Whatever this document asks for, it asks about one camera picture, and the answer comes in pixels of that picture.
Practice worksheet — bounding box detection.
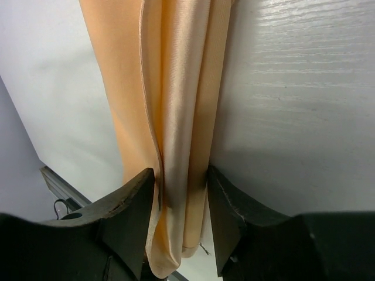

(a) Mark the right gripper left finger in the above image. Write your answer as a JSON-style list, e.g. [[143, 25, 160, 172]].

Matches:
[[1, 168, 155, 280]]

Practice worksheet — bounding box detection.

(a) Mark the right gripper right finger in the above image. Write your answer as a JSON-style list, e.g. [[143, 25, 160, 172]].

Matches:
[[207, 166, 374, 280]]

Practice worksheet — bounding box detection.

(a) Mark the peach satin napkin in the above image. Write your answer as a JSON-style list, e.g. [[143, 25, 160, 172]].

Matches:
[[80, 1, 233, 278]]

